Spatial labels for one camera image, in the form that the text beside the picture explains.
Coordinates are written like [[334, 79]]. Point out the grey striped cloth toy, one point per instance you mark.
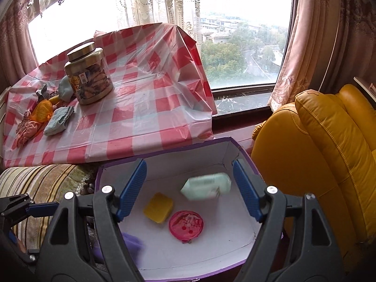
[[42, 92]]

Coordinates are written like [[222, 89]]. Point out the red checked tablecloth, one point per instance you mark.
[[141, 100]]

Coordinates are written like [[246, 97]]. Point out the sheer lace curtain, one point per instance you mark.
[[164, 0]]

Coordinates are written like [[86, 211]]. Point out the cream wooden frame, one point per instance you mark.
[[3, 117]]

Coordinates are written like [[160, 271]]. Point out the light blue folded towel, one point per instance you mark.
[[58, 121]]

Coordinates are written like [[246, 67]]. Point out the purple cardboard box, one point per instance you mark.
[[191, 164]]

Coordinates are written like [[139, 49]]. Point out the red round pouch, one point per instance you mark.
[[188, 226]]

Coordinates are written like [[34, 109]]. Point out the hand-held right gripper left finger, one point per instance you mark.
[[133, 188]]

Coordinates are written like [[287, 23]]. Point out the pink patterned curtain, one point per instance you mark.
[[317, 35], [11, 35]]

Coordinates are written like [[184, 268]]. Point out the dark window frame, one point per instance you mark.
[[290, 35]]

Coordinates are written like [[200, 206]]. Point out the yellow leather armchair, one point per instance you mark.
[[323, 158]]

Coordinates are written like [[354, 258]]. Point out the pink ruffled cloth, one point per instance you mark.
[[28, 133]]

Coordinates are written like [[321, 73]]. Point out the mint green tissue packet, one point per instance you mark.
[[205, 186]]

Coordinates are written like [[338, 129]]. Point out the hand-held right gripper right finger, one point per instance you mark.
[[246, 188]]

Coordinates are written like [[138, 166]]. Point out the gold lidded snack jar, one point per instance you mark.
[[89, 79]]

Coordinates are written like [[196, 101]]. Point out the purple cloth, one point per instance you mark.
[[133, 245]]

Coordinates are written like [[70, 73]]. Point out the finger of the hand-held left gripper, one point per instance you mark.
[[17, 204]]

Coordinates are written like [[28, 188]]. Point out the striped plush blanket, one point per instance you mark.
[[44, 182]]

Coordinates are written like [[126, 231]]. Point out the orange mesh bag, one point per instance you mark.
[[41, 111]]

